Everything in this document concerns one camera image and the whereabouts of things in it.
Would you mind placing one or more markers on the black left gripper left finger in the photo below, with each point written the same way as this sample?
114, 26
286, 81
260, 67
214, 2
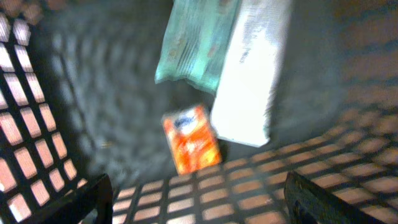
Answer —
74, 207

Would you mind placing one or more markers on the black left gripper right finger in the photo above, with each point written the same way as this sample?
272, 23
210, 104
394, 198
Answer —
309, 203

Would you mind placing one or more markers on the white tube gold cap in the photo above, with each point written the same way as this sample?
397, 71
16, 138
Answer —
251, 69

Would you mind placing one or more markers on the orange small carton box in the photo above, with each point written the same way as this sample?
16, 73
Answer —
191, 139

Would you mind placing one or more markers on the teal snack packet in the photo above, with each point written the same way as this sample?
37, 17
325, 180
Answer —
196, 42

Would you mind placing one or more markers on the grey plastic mesh basket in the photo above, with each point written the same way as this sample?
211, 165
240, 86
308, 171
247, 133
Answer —
78, 100

